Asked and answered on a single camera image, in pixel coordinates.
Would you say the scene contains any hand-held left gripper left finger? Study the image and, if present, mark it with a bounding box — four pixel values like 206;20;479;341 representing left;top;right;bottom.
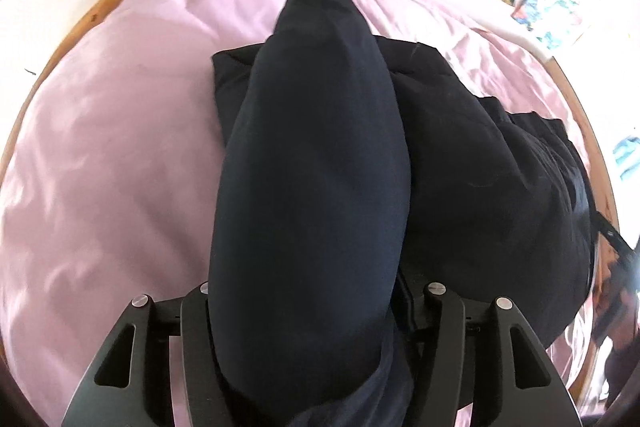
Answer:
62;281;227;427

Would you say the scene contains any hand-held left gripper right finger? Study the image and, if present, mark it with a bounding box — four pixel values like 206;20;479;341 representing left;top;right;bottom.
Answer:
397;271;583;427

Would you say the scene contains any dark navy padded jacket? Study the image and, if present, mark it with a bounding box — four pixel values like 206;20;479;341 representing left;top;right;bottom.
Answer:
210;0;598;427

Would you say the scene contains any pink bed sheet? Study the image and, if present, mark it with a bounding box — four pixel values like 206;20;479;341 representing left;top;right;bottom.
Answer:
0;0;596;427

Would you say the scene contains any black strap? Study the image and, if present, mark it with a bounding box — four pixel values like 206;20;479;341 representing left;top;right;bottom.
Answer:
589;202;635;259

